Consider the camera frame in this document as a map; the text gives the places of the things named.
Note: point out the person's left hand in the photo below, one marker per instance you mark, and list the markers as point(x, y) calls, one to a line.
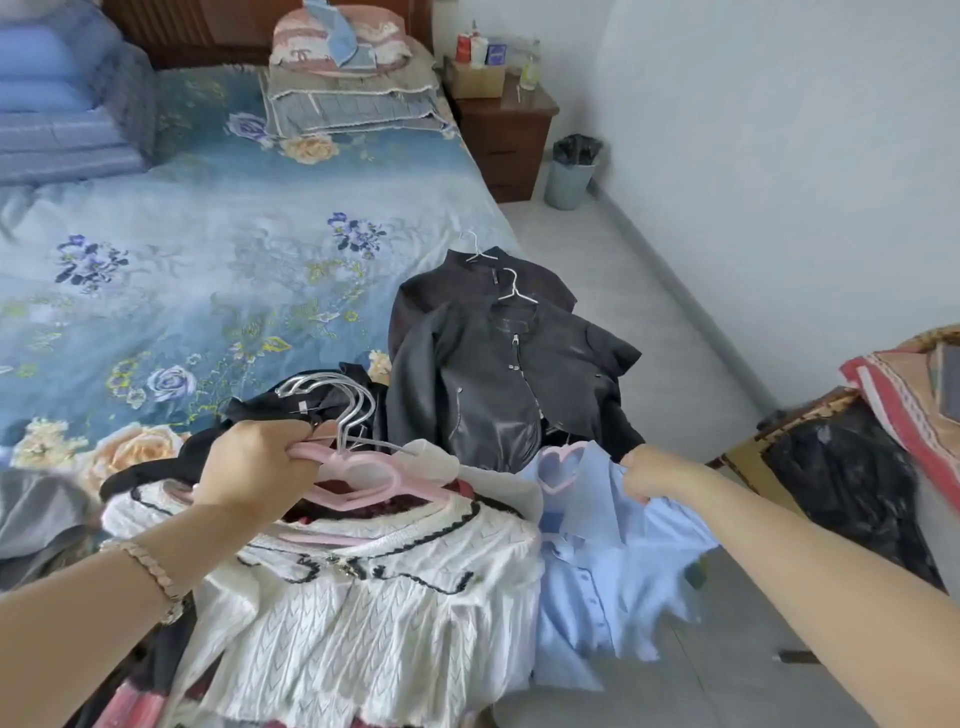
point(255, 472)

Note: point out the red striped cloth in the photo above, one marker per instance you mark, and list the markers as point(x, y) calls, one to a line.
point(900, 405)

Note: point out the blue floral bed quilt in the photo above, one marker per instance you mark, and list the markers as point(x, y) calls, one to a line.
point(225, 262)

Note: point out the light blue shirt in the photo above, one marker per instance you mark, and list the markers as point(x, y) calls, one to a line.
point(600, 570)

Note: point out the white bottle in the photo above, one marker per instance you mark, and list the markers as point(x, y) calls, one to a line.
point(478, 45)

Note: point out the grey plastic holder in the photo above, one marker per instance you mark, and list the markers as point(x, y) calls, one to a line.
point(566, 184)

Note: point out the grey checked pillow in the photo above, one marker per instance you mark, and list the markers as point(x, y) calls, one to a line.
point(352, 105)

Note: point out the person's right forearm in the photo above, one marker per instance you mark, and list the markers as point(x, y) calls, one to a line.
point(825, 600)

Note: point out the person's left forearm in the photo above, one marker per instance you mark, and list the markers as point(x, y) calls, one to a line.
point(75, 622)

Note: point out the white knit cardigan black trim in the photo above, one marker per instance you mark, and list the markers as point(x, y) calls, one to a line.
point(375, 637)

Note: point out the pale blue folded blanket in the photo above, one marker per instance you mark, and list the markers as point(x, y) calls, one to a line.
point(90, 142)

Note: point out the brown wooden headboard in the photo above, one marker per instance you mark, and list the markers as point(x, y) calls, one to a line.
point(187, 30)

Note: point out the red bottle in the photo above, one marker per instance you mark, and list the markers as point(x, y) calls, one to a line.
point(463, 49)

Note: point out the striped pillow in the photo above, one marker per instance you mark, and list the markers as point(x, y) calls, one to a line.
point(382, 37)

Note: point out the lilac grey folded blanket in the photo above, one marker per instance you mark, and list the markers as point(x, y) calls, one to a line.
point(45, 11)

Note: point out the black red plaid garment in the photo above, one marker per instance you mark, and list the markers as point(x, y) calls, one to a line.
point(247, 409)

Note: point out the black glossy jacket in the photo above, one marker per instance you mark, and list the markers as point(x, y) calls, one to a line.
point(495, 390)

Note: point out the pink plastic hanger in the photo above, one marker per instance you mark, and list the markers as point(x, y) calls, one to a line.
point(559, 491)

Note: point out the brown cardboard box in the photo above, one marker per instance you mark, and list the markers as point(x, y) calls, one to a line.
point(476, 81)

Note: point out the woven bamboo basket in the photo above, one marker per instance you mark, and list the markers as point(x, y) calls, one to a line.
point(757, 465)

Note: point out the person's right hand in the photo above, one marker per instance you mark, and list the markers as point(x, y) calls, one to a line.
point(667, 476)

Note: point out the dark wooden nightstand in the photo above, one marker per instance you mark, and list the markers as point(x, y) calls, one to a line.
point(502, 142)

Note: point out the small blue box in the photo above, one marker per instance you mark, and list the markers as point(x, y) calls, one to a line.
point(496, 55)

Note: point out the grey t-shirt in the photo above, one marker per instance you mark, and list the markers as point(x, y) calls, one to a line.
point(37, 510)

